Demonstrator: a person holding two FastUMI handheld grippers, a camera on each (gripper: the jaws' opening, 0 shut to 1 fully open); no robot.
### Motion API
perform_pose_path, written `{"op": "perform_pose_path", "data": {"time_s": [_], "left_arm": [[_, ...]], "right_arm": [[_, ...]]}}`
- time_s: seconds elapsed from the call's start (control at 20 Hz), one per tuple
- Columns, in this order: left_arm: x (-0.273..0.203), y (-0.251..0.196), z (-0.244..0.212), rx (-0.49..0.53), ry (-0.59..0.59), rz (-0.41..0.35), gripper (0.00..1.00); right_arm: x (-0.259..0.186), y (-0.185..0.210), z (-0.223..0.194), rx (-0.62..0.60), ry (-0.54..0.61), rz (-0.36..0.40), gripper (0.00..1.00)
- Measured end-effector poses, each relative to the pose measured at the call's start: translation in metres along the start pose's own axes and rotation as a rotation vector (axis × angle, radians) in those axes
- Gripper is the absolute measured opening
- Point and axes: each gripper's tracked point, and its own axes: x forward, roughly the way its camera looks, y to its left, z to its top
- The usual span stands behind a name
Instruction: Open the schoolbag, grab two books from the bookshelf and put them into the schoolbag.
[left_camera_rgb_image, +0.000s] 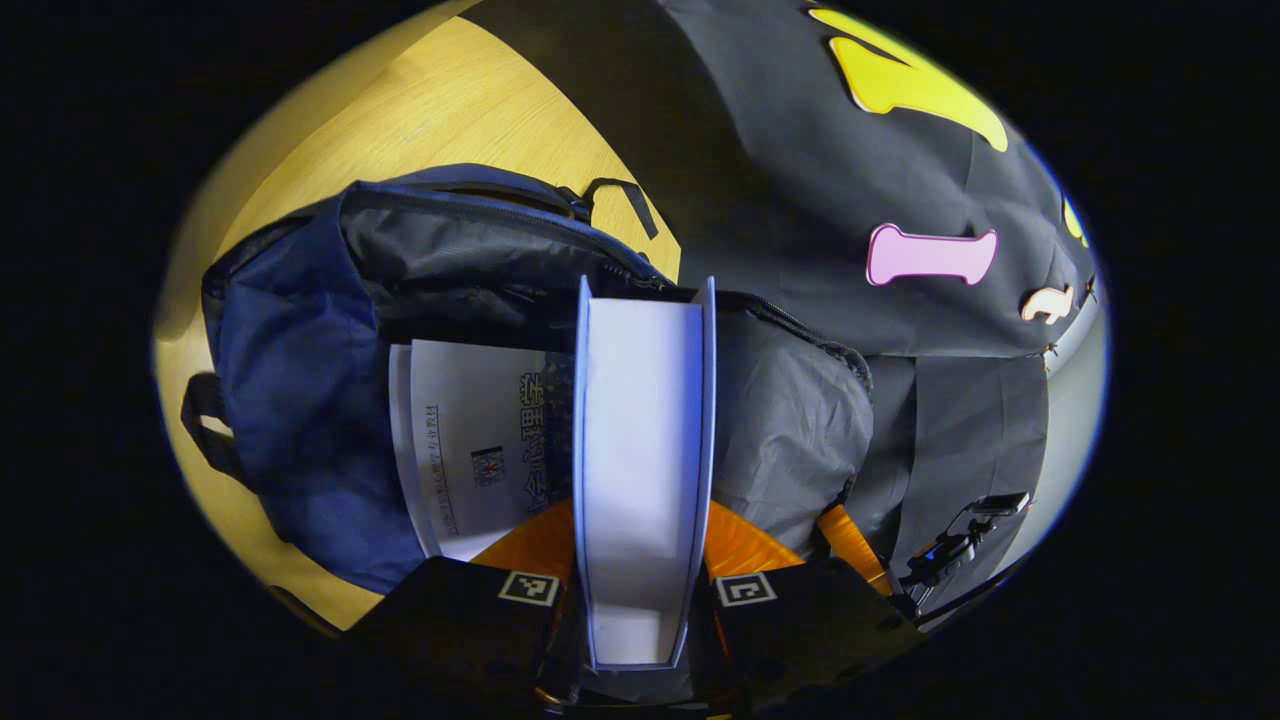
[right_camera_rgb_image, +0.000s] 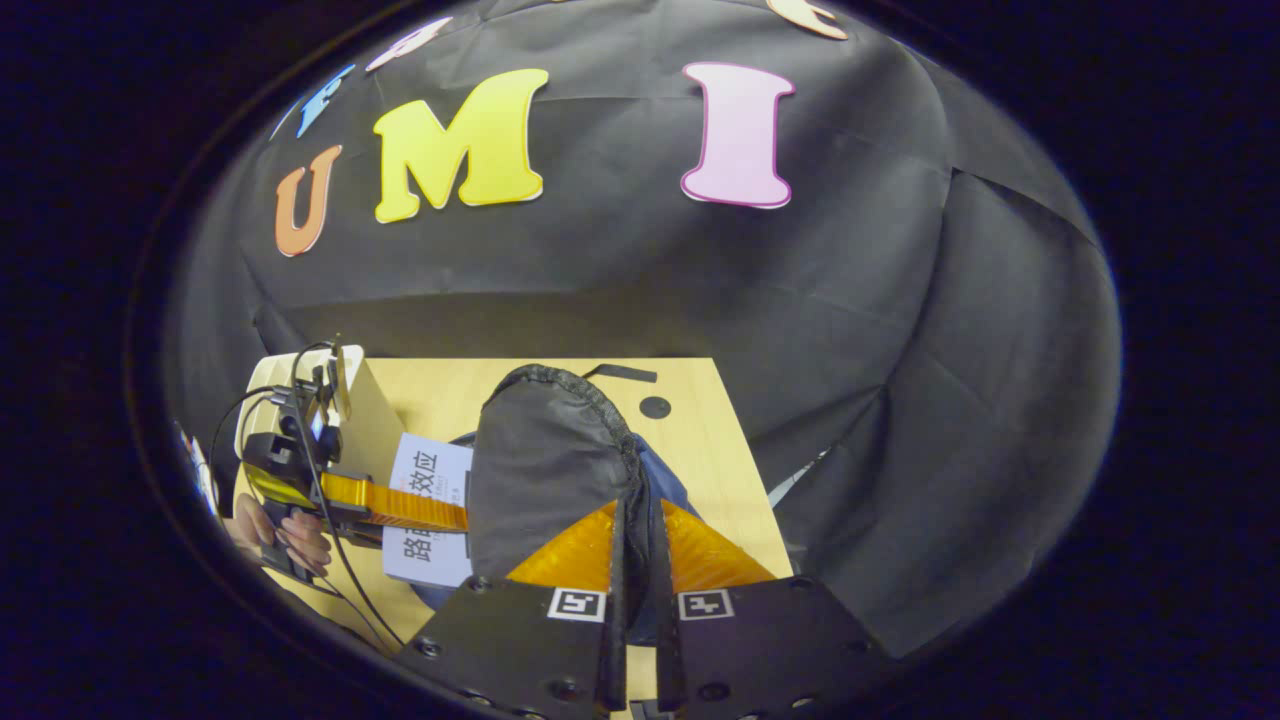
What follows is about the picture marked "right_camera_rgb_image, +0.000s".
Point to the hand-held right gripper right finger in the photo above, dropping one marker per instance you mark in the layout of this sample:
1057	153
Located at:
780	640

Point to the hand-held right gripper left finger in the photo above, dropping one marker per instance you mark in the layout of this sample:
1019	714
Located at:
500	650

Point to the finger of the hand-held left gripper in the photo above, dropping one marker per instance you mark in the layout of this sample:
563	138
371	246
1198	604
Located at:
400	503

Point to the white book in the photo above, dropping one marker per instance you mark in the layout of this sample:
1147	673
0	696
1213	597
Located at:
430	460

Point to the white bookshelf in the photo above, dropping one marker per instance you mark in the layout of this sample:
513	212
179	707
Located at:
375	420

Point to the blue schoolbag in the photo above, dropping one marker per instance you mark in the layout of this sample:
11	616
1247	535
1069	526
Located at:
550	460

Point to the black round table grommet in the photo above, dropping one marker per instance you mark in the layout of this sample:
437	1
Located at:
655	407

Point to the black backdrop cloth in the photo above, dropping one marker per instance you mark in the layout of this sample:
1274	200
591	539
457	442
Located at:
950	400

